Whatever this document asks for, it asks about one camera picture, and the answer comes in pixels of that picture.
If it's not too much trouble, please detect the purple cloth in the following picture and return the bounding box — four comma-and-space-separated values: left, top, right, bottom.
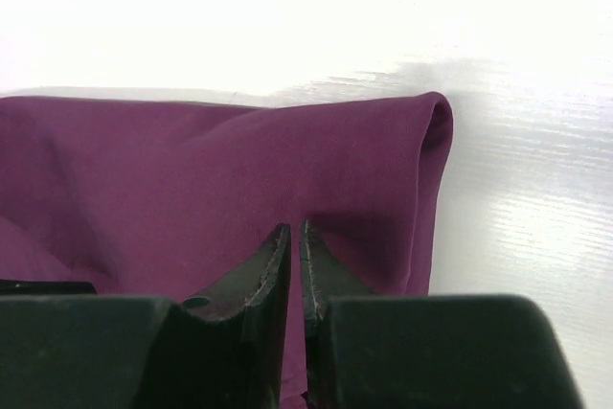
1, 93, 453, 408

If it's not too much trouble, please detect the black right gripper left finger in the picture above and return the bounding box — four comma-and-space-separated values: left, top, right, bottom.
1, 224, 291, 408

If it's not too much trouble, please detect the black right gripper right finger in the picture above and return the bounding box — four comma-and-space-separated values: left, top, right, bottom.
299, 223, 575, 409

